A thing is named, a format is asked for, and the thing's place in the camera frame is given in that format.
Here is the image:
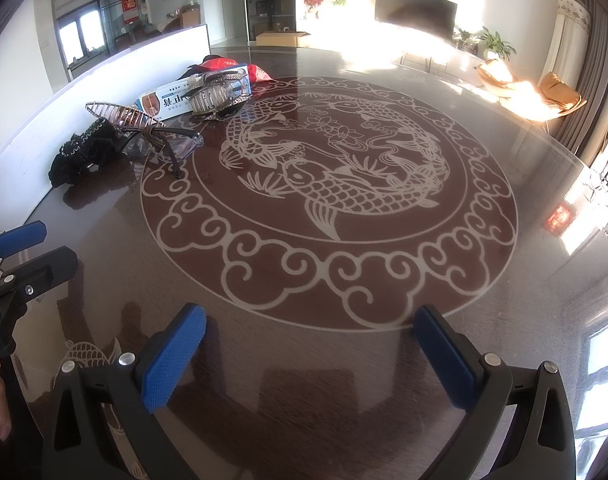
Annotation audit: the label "brown patterned glass desktop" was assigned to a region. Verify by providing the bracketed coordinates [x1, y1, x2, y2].
[0, 45, 608, 480]

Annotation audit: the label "orange lounge chair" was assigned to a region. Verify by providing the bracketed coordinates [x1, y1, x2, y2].
[531, 71, 588, 133]
[476, 58, 522, 97]

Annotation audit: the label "black television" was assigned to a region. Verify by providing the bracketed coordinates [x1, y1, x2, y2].
[375, 0, 458, 41]

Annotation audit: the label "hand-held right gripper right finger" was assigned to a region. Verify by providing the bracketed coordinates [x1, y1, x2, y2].
[414, 305, 580, 480]

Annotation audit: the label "red plastic bag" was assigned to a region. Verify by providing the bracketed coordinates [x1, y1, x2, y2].
[201, 57, 275, 83]

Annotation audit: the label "dark glass display cabinet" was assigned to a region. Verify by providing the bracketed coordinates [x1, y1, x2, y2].
[245, 0, 297, 43]

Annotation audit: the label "large potted green plant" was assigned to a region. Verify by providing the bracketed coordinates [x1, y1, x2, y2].
[476, 26, 517, 61]

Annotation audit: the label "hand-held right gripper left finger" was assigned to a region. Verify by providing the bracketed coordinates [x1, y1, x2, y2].
[41, 302, 208, 480]

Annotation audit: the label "white covered standing air conditioner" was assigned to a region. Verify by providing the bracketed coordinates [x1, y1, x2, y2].
[539, 0, 592, 91]

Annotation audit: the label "grey curtain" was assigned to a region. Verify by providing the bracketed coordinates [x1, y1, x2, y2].
[554, 0, 608, 156]

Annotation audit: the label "gold fishbone hair clip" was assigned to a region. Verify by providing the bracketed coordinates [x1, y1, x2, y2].
[85, 101, 167, 128]

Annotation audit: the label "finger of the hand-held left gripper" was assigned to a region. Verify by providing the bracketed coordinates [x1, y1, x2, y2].
[0, 221, 48, 261]
[0, 246, 79, 361]

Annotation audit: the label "clear glass cups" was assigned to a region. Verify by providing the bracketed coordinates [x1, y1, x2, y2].
[579, 167, 608, 248]

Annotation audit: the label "blue and white medicine box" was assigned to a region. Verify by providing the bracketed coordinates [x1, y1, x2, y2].
[136, 63, 249, 122]

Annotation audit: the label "black cloth hat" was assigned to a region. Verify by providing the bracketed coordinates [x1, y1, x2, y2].
[176, 62, 209, 86]

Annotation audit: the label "clear glasses with dark temples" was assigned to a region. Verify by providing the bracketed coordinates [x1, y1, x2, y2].
[118, 122, 205, 179]

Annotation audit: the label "rhinestone claw hair clip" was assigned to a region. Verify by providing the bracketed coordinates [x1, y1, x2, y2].
[186, 71, 252, 116]

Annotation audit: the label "black scrunchie with white stitching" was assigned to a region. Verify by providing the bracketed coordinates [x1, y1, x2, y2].
[48, 121, 129, 188]

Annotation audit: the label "white television cabinet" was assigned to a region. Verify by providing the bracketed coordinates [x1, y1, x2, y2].
[399, 40, 490, 86]

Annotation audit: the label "brown cardboard box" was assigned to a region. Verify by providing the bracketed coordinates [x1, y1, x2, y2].
[255, 31, 312, 48]

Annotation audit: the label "small potted plant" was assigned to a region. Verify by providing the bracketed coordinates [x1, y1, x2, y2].
[454, 27, 477, 53]

